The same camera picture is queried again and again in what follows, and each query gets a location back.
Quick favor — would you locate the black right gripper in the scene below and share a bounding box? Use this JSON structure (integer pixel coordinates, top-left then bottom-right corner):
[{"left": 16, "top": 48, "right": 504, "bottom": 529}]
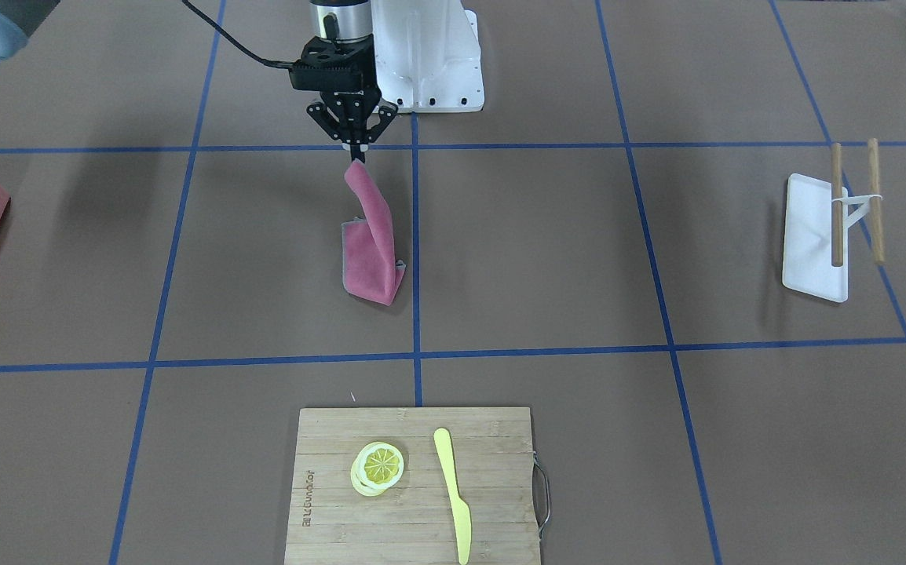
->
[{"left": 289, "top": 35, "right": 398, "bottom": 164}]

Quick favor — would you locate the pink grey-edged cloth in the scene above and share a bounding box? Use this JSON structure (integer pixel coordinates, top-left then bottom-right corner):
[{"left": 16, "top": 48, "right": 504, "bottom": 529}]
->
[{"left": 342, "top": 159, "right": 406, "bottom": 305}]

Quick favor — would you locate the yellow plastic knife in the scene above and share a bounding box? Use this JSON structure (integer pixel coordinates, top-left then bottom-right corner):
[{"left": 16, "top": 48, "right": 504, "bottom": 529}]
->
[{"left": 433, "top": 427, "right": 473, "bottom": 564}]

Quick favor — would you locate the wooden cutting board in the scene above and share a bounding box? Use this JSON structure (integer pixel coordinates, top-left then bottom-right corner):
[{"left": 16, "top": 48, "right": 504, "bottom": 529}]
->
[{"left": 283, "top": 407, "right": 543, "bottom": 564}]

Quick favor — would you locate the white rack tray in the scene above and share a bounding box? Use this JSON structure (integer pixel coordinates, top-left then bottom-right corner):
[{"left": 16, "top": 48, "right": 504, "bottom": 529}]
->
[{"left": 782, "top": 174, "right": 870, "bottom": 303}]

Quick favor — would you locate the wooden rack rod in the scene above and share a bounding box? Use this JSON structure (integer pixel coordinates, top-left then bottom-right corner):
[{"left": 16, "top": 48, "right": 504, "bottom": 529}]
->
[
  {"left": 831, "top": 142, "right": 845, "bottom": 268},
  {"left": 867, "top": 138, "right": 885, "bottom": 267}
]

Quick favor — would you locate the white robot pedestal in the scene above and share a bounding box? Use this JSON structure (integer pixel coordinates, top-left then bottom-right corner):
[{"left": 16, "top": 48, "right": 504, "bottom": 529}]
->
[{"left": 371, "top": 1, "right": 485, "bottom": 114}]

